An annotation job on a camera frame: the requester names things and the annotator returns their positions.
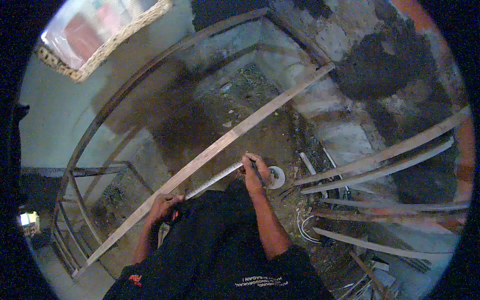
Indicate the wide pale wooden batten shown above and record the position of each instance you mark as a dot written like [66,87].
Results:
[390,151]

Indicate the rusty metal frame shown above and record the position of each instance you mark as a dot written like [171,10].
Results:
[98,120]

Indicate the thin brown wooden stick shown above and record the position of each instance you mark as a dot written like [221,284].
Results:
[369,275]

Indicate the dark pencil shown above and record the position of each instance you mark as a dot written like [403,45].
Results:
[258,173]

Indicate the person's right hand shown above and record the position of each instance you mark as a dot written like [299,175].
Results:
[255,176]

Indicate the curved pale wooden batten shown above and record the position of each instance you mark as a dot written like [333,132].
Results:
[375,246]

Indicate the person's left hand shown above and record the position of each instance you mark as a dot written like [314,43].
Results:
[160,209]

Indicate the bright small box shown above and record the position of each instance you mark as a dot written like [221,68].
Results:
[29,220]

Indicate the white round lid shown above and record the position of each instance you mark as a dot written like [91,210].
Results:
[278,179]

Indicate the person's right fingers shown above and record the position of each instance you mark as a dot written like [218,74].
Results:
[249,161]

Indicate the person's body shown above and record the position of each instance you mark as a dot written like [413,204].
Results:
[217,255]

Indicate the thin pale wooden batten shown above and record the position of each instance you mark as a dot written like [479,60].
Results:
[378,170]

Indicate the white pipe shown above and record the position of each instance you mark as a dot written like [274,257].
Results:
[333,163]
[310,167]

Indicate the reddish wooden batten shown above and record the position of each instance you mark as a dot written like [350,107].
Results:
[378,218]

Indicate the woven framed window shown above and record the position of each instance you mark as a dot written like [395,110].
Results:
[93,33]

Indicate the orange pipe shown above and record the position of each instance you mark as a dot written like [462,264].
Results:
[465,142]

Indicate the person's left fingers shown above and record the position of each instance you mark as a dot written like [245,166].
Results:
[173,198]

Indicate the long wooden batten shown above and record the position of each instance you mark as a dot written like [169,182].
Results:
[210,153]

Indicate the tape measure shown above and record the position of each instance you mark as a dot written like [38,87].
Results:
[213,180]

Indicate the grey wooden batten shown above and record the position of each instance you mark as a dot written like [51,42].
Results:
[393,206]

